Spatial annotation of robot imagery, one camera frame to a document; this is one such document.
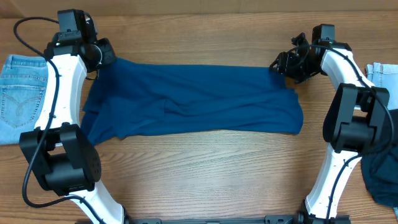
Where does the blue polo shirt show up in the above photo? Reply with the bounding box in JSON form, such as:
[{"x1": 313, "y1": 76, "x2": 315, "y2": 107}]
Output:
[{"x1": 81, "y1": 58, "x2": 303, "y2": 144}]

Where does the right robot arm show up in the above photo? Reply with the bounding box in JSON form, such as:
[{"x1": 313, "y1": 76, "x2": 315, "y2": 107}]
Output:
[{"x1": 264, "y1": 24, "x2": 395, "y2": 223}]

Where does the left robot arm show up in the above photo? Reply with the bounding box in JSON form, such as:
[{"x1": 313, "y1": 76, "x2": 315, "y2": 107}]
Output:
[{"x1": 19, "y1": 9, "x2": 130, "y2": 223}]

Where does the folded light blue jeans left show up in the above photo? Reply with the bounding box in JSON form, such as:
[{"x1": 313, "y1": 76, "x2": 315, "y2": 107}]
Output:
[{"x1": 1, "y1": 55, "x2": 49, "y2": 145}]

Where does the light blue jeans right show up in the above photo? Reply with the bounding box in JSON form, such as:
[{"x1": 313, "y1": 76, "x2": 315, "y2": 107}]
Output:
[{"x1": 366, "y1": 62, "x2": 398, "y2": 110}]

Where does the dark navy garment pile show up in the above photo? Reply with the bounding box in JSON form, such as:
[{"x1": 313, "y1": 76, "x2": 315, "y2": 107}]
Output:
[{"x1": 361, "y1": 109, "x2": 397, "y2": 207}]

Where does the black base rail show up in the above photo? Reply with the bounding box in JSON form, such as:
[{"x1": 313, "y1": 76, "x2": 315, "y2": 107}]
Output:
[{"x1": 129, "y1": 213, "x2": 351, "y2": 224}]

